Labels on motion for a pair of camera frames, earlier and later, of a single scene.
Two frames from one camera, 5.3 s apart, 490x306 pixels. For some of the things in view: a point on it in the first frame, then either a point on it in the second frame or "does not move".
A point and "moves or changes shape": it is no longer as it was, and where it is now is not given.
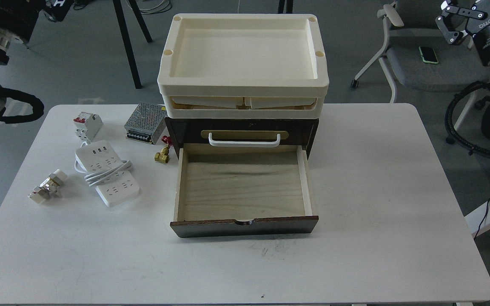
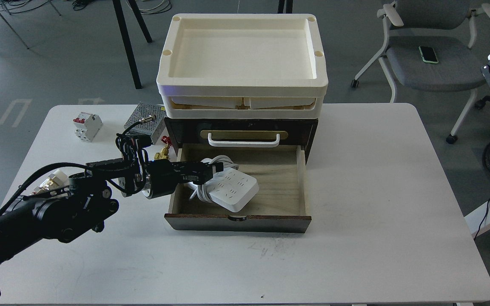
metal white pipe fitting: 49,187 does not move
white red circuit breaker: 88,126 does not move
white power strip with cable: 103,168 moves or changes shape
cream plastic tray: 247,66 does not move
